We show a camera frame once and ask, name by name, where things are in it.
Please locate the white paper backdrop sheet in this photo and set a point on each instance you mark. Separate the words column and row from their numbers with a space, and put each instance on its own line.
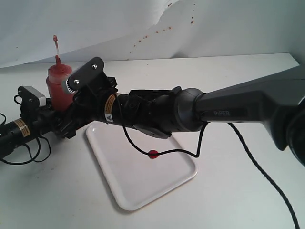
column 37, row 30

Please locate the red sauce blob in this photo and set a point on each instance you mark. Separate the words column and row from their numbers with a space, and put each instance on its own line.
column 153, row 154

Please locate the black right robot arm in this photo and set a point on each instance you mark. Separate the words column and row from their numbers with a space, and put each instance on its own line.
column 276, row 101

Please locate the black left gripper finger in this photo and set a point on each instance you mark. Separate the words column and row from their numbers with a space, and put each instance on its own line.
column 65, row 129

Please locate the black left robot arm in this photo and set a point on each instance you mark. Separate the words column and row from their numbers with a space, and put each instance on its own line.
column 33, row 124

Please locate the white rectangular tray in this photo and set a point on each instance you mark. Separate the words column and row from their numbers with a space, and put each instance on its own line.
column 134, row 179

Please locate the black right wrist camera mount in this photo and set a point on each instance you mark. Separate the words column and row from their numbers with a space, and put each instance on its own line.
column 83, row 75

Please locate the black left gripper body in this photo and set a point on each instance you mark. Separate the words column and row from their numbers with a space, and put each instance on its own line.
column 48, row 117

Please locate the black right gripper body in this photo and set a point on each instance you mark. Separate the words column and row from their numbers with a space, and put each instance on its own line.
column 89, row 102

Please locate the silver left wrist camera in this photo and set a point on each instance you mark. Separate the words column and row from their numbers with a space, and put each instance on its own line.
column 32, row 101

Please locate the red sauce squeeze bottle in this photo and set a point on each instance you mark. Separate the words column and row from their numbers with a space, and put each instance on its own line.
column 56, row 74

